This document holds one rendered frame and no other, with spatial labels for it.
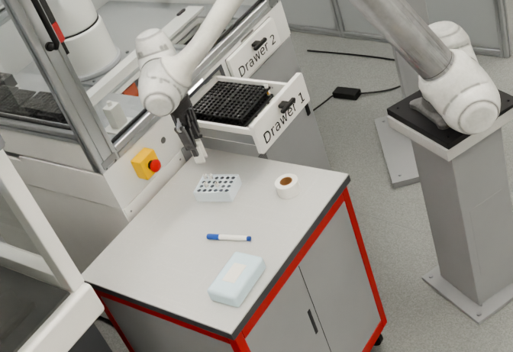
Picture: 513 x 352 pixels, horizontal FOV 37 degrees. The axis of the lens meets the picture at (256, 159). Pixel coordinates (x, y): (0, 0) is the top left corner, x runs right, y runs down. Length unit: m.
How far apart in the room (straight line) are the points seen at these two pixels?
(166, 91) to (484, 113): 0.81
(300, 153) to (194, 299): 1.21
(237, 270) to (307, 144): 1.23
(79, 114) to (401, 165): 1.63
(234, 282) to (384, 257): 1.17
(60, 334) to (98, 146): 0.58
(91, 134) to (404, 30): 0.94
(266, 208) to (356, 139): 1.50
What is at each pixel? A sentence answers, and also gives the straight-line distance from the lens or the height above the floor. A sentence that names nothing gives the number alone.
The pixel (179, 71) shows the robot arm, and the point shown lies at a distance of 1.95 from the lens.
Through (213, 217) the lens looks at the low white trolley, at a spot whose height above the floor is 0.76.
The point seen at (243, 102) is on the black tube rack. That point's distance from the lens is 2.46.
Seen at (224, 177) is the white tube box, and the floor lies 0.80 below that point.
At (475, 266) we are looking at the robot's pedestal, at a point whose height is 0.20.
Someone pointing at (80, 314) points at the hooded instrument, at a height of 0.86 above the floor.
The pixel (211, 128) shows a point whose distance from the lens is 2.44.
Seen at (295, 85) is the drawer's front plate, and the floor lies 0.91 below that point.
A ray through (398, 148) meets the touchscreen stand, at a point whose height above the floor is 0.04.
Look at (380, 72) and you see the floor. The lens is 4.11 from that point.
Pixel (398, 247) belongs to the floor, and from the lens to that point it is 3.08.
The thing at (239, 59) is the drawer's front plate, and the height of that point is 0.90.
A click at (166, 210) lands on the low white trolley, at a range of 2.38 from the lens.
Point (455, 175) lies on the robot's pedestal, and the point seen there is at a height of 0.62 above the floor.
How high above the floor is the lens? 2.16
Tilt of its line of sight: 35 degrees down
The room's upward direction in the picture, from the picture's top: 21 degrees counter-clockwise
